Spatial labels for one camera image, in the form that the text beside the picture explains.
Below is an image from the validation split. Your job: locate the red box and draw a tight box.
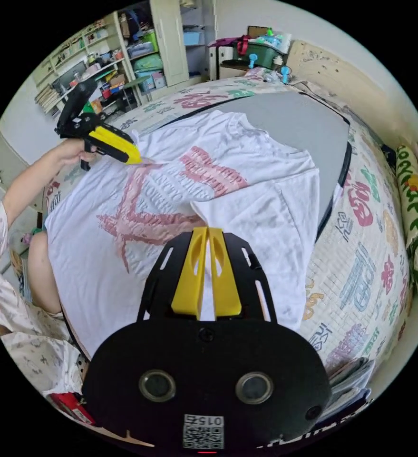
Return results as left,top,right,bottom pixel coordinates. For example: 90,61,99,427
48,392,97,426

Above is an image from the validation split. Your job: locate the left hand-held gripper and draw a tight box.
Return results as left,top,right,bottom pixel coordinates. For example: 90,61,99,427
54,78,144,172

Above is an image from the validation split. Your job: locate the person's body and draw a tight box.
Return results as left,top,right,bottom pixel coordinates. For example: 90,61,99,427
0,201,88,397

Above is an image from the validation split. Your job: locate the white cabinet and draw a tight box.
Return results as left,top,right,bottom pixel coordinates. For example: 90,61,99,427
0,127,47,229

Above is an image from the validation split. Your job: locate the round green stool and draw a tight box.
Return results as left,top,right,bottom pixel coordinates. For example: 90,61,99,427
122,75,153,105

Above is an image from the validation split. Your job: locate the person's left forearm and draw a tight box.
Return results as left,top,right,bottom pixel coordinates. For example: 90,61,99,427
2,144,70,228

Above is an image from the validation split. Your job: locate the white pink-printed short sleeve shirt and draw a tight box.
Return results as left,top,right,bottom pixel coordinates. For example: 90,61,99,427
44,109,321,358

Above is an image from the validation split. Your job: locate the green storage bin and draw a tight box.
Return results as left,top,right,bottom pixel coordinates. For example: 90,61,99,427
208,25,293,72

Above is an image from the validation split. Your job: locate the cream cupboard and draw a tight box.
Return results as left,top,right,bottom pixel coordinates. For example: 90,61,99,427
114,0,218,104

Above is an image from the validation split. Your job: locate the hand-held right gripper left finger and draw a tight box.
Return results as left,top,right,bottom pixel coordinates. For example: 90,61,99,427
171,227,209,320

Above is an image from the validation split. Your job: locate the person's left hand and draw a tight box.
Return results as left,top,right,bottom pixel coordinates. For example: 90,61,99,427
57,139,97,166

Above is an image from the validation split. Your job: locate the grey folding board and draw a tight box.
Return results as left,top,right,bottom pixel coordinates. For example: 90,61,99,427
155,91,353,245

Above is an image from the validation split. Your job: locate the pile of clothes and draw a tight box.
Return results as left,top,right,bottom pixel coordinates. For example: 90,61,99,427
324,357,375,426

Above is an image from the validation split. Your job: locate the bed with printed mat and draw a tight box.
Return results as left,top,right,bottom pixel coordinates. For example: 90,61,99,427
43,68,415,379

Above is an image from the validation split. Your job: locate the green flowered pillow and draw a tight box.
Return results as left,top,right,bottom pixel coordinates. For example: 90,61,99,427
395,144,418,295

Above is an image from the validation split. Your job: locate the open white shelf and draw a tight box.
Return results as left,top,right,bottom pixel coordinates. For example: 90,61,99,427
34,18,131,119

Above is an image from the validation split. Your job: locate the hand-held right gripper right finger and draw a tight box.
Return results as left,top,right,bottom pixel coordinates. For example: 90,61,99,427
208,227,242,317

